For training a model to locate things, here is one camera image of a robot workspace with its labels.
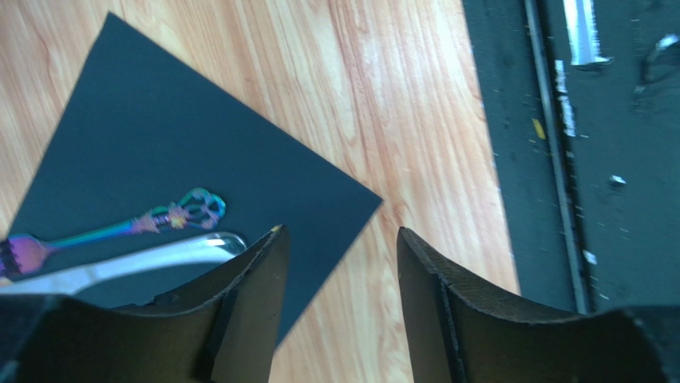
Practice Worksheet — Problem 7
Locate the iridescent fork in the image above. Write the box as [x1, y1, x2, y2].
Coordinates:
[1, 188, 227, 279]

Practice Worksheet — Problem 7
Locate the silver knife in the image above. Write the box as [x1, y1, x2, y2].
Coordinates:
[1, 232, 247, 295]

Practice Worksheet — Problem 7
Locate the black paper napkin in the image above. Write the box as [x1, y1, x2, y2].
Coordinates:
[10, 14, 381, 338]

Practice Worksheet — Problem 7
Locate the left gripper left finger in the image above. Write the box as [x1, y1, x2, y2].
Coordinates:
[1, 225, 290, 382]

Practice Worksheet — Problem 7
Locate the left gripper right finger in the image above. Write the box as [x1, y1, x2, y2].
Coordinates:
[397, 227, 679, 382]

